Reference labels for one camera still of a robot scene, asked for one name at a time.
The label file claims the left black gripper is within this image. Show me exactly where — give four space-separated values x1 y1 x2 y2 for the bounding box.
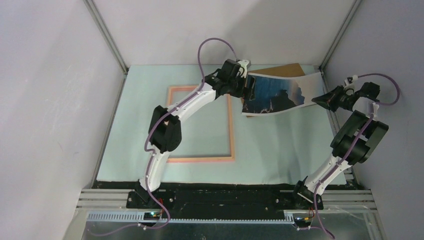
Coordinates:
226 73 256 101

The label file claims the blue landscape photo print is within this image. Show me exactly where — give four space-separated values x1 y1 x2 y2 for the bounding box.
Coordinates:
241 72 324 117

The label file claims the orange wooden picture frame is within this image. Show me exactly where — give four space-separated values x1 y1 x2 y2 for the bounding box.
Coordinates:
165 85 236 164

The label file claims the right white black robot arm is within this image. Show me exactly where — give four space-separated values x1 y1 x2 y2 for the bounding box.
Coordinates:
290 82 389 209

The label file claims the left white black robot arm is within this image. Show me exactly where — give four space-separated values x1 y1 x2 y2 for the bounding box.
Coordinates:
138 59 251 208

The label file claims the brown cardboard backing board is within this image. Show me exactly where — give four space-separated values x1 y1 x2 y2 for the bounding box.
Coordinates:
241 63 305 118

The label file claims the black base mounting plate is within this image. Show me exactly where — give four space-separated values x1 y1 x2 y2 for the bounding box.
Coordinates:
126 189 315 221

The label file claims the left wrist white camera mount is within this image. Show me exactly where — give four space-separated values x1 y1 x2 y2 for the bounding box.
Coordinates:
237 59 251 79

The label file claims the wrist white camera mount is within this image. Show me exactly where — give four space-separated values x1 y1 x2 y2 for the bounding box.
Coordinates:
237 59 251 79
343 75 358 92

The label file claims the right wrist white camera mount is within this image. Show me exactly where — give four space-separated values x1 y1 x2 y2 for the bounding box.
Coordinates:
343 75 358 92

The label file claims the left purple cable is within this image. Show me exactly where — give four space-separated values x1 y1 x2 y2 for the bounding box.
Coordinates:
86 38 238 237

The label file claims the right aluminium corner post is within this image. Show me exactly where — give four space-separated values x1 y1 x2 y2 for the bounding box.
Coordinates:
318 0 363 72

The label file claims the aluminium corner post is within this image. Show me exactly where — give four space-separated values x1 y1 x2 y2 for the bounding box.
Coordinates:
83 0 129 75
318 0 363 72

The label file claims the aluminium front rail frame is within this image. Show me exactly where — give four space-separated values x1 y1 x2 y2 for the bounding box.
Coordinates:
69 189 387 240

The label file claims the left aluminium corner post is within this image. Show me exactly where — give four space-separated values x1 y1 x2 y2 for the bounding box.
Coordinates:
83 0 129 75

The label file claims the grey slotted cable duct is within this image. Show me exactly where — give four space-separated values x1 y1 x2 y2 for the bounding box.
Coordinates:
86 211 295 225

